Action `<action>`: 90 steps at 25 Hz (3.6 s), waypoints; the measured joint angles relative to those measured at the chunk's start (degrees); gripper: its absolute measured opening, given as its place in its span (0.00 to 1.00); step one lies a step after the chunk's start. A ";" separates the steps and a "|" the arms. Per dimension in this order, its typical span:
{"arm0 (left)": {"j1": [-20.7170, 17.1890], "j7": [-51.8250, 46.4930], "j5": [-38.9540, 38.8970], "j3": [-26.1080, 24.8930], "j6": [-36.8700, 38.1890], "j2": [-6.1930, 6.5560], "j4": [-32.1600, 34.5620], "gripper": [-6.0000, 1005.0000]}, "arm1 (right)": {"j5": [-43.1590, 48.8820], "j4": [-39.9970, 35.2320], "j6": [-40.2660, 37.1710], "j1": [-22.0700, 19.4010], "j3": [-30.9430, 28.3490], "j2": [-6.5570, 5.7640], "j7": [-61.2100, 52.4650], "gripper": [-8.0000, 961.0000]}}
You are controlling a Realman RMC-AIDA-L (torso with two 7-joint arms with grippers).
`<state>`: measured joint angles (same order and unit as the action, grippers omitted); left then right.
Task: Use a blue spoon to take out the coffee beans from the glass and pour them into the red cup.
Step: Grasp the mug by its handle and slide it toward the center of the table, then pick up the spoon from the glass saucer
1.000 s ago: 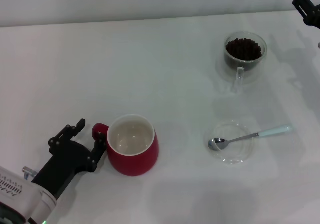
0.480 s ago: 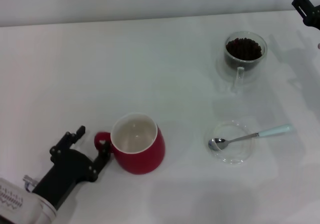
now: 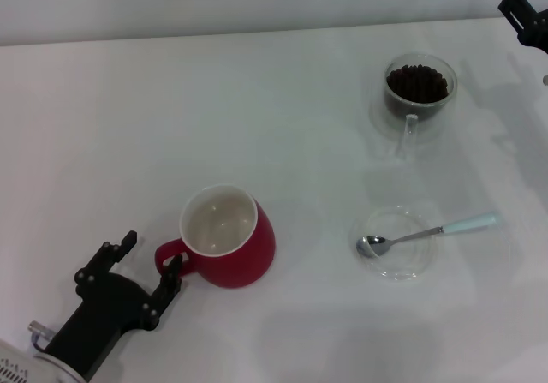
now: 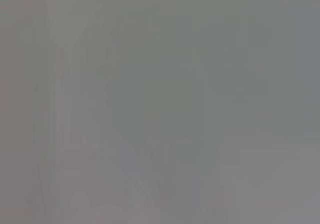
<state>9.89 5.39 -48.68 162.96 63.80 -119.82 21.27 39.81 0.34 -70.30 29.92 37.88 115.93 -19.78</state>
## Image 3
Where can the red ceramic mug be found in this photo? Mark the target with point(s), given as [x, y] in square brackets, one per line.
[240, 263]

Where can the clear glass saucer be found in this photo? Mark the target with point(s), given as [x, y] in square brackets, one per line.
[406, 263]

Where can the dark coffee beans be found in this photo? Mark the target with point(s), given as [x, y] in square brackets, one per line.
[417, 84]

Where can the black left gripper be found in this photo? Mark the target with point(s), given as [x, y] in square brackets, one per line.
[107, 310]

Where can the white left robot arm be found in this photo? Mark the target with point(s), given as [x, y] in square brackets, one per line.
[21, 363]

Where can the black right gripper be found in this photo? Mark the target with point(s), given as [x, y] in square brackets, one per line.
[539, 31]

